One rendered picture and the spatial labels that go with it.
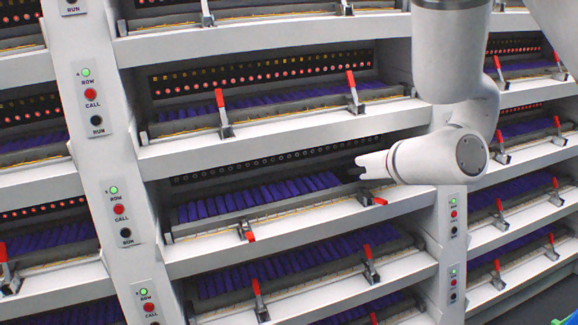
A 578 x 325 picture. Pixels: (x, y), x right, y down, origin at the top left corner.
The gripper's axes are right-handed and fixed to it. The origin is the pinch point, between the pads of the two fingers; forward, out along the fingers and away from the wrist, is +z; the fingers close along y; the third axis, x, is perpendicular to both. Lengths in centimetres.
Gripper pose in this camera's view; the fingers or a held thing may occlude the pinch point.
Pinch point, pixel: (362, 166)
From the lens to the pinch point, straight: 76.3
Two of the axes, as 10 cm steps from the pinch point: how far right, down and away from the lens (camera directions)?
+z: -2.9, 0.6, 9.6
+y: -9.3, 2.1, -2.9
